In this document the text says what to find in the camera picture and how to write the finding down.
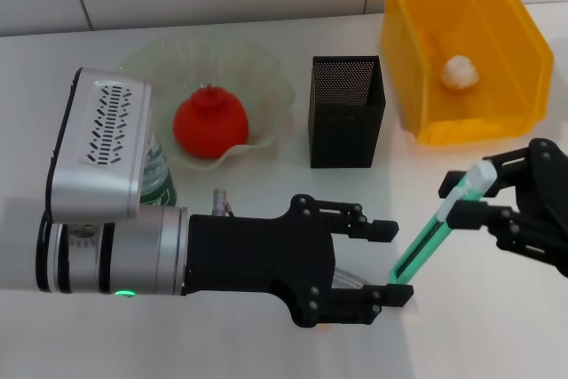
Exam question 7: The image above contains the clear green-label water bottle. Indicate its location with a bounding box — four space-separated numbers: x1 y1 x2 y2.
138 129 178 208

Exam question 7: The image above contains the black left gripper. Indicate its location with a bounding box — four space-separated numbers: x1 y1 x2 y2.
181 194 399 329

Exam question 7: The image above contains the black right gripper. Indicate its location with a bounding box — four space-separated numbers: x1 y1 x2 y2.
438 138 568 278

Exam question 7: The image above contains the green glass fruit plate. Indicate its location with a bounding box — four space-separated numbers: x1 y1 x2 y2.
117 36 297 172

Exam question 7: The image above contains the white paper ball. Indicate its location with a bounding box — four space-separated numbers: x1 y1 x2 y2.
439 54 481 91

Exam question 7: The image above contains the yellow plastic bin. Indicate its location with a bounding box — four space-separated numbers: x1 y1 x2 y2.
380 0 556 147

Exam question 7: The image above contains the red-orange plastic orange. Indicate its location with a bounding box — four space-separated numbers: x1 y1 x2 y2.
172 83 251 161

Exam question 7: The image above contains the black mesh pen holder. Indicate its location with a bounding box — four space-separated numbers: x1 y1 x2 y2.
307 55 388 170

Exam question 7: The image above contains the grey marker pen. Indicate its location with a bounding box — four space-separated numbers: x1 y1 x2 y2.
333 266 372 288

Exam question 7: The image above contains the green utility knife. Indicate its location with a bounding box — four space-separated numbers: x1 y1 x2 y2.
387 161 497 287

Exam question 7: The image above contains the left wrist camera housing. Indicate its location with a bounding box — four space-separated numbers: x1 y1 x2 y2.
44 67 153 225

